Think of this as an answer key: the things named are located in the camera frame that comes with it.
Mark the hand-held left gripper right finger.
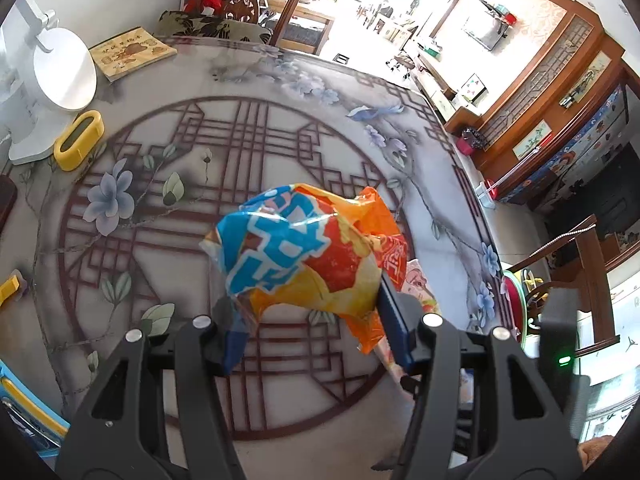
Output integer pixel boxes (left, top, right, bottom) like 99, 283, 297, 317
377, 275, 583, 480

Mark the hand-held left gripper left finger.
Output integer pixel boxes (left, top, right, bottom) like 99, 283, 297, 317
55, 305, 251, 480

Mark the red green-rimmed bin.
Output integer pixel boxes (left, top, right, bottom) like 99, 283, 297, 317
501, 269, 533, 356

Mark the orange blue snack bag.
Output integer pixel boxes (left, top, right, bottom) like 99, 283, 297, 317
200, 183, 407, 356

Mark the person's right hand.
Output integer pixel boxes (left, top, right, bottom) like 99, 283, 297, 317
577, 435, 621, 480

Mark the brown wooden chair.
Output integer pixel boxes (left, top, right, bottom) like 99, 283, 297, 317
505, 214, 618, 356

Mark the white red mop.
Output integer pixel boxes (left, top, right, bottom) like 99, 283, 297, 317
475, 147, 553, 208

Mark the colourful printed door curtain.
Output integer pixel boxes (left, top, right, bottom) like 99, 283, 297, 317
500, 85, 628, 203

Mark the red wastebasket with black bag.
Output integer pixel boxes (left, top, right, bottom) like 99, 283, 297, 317
456, 127, 488, 157

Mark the blue green plastic toy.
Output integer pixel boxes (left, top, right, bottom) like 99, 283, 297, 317
0, 360, 71, 448

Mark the yellow plastic clip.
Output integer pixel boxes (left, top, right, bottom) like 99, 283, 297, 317
0, 270, 22, 308

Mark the long television cabinet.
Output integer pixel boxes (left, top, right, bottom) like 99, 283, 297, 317
415, 45, 488, 116

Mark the framed geometric picture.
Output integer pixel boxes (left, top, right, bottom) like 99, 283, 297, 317
457, 74, 488, 106

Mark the yellow plastic holder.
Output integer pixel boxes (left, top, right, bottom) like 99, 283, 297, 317
53, 110, 106, 171

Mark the rolling stool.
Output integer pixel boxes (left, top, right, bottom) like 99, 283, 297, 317
386, 52, 416, 81

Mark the dark rectangular case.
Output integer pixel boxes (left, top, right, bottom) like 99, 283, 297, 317
0, 175, 18, 231

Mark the light wooden coffee table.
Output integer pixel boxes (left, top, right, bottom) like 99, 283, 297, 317
375, 17, 418, 43

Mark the wooden bench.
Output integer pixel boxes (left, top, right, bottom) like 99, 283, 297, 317
270, 0, 336, 56

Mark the yellow brown book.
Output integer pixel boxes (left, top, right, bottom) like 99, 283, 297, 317
89, 27, 178, 83

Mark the white desk lamp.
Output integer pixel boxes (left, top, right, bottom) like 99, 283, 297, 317
0, 0, 98, 166

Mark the floral chair cushion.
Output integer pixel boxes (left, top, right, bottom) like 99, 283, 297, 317
156, 10, 273, 46

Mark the dark wooden dining chair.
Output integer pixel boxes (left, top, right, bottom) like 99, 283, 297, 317
187, 0, 317, 56

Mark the white bead string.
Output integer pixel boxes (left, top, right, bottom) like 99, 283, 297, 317
520, 224, 598, 263

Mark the small flower wall painting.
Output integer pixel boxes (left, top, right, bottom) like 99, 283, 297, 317
512, 120, 553, 158

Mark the tall flower wall painting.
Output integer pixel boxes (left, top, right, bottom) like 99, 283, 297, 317
560, 52, 612, 111

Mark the wall television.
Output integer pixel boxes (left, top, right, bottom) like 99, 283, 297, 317
462, 12, 503, 52

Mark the wall shelf with items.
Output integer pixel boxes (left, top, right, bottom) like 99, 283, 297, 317
480, 0, 518, 26

